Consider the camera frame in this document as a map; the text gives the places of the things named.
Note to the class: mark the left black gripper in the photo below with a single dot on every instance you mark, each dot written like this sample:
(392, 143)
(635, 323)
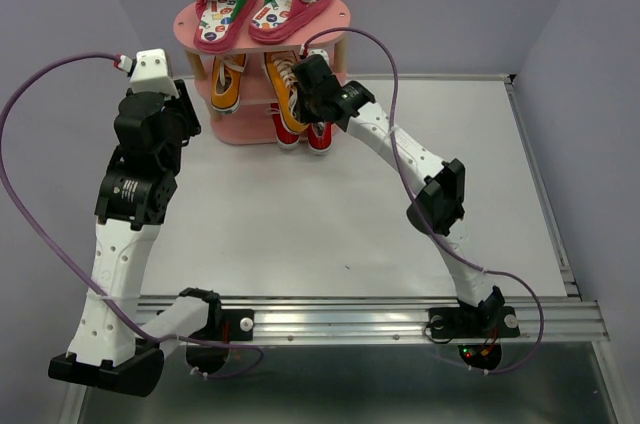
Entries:
(184, 105)

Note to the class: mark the pink sandal one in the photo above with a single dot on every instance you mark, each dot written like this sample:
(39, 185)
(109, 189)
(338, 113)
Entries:
(219, 23)
(277, 20)

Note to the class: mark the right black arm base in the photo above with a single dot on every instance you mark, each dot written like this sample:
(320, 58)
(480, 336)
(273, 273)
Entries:
(479, 328)

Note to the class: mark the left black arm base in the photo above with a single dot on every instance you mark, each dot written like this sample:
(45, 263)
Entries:
(222, 325)

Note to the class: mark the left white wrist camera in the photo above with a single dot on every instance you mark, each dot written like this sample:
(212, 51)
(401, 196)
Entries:
(152, 73)

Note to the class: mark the red sneaker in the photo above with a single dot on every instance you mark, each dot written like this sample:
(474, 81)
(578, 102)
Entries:
(319, 137)
(286, 139)

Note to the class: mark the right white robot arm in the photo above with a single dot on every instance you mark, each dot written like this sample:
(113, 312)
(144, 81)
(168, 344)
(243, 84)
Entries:
(437, 186)

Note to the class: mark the aluminium mounting rail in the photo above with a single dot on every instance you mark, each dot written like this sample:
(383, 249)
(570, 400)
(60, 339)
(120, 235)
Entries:
(381, 321)

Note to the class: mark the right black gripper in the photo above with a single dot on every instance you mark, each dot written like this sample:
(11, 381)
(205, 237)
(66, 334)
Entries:
(305, 113)

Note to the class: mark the orange sneaker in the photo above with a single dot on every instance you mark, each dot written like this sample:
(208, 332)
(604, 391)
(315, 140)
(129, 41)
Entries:
(278, 68)
(227, 73)

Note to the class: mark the pink three-tier shoe shelf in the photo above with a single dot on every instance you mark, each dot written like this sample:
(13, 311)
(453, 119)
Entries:
(320, 45)

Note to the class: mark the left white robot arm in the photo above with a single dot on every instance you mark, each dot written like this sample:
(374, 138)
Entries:
(140, 179)

